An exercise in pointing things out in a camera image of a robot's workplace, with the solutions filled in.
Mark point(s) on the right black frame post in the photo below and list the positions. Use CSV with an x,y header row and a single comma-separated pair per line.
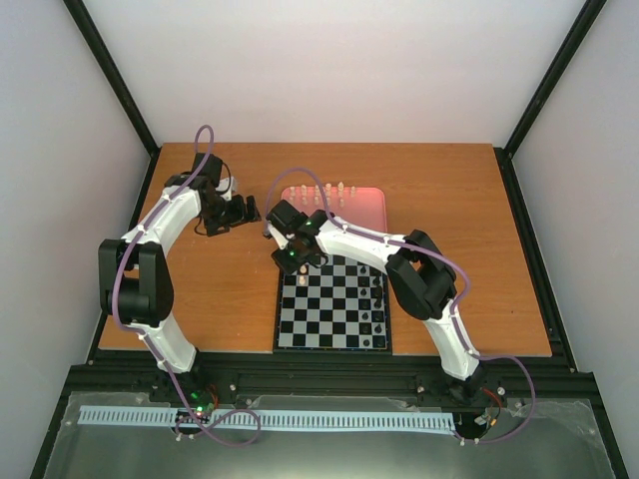
x,y
571,43

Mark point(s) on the black frame post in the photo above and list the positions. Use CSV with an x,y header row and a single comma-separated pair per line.
x,y
98,48
571,43

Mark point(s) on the light blue slotted cable duct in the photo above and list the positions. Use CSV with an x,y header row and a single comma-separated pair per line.
x,y
272,420

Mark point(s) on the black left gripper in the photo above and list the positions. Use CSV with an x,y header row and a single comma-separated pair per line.
x,y
238,218

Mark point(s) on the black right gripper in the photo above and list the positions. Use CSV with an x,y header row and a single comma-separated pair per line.
x,y
286,264

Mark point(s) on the black white chessboard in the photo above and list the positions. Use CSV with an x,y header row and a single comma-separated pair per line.
x,y
324,315

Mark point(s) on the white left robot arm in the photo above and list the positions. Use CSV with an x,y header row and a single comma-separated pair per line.
x,y
134,279

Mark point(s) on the pink plastic tray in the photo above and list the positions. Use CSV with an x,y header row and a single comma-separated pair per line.
x,y
365,212

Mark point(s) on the left black frame post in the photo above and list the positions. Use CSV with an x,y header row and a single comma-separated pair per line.
x,y
98,48

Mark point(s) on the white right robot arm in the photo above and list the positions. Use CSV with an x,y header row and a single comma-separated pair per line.
x,y
422,280

